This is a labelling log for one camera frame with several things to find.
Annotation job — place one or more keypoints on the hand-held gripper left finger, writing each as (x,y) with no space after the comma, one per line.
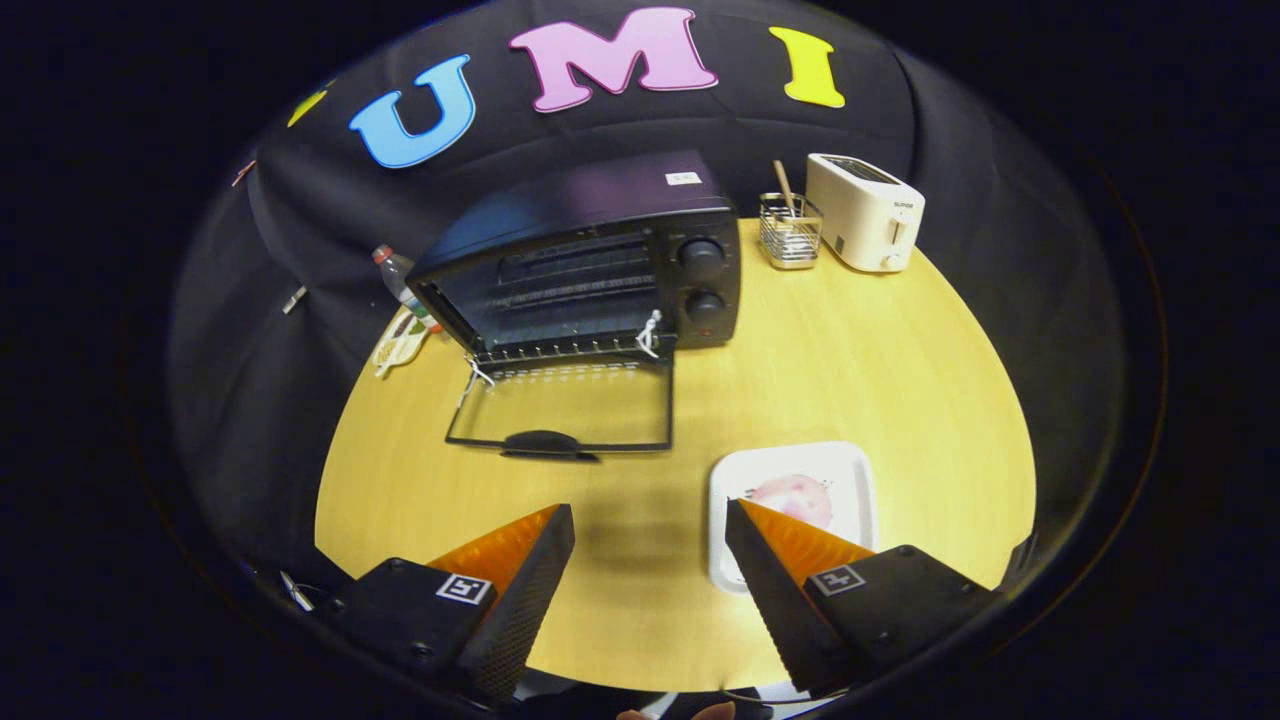
(520,600)

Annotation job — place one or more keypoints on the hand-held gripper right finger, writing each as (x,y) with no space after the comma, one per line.
(780,610)

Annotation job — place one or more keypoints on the pink meat slice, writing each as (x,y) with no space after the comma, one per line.
(797,497)

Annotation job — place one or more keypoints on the white square plate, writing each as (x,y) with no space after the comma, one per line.
(850,480)

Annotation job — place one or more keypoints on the black toaster oven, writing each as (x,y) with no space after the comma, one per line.
(580,195)

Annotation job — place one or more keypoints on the white bread toaster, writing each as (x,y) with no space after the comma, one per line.
(865,210)

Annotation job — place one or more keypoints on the patterned paper packet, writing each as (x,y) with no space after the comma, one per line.
(400,345)

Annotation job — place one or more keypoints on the clear plastic bottle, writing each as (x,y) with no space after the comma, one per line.
(400,283)

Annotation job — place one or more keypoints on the silver backdrop clip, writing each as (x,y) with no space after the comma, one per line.
(293,298)

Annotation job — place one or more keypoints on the wooden stick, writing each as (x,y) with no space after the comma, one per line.
(785,185)

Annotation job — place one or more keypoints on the black backdrop cloth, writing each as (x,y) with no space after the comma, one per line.
(880,120)

